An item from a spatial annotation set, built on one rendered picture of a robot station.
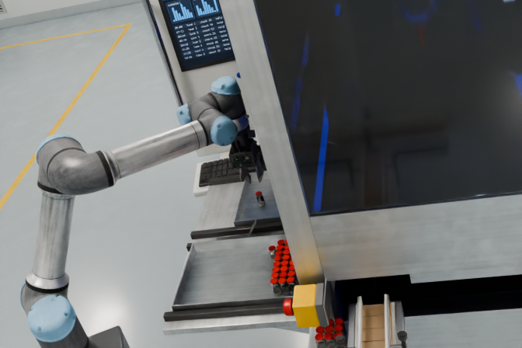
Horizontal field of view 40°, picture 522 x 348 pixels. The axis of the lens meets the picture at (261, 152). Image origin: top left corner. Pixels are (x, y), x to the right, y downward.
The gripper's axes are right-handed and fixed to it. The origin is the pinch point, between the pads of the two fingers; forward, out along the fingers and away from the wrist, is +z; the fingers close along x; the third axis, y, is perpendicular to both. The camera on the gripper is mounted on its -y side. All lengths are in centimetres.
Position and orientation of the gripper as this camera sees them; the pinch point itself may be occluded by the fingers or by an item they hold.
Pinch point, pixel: (254, 177)
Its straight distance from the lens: 219.6
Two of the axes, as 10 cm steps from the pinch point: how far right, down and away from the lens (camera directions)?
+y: -1.3, 5.5, -8.3
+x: 9.6, -1.3, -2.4
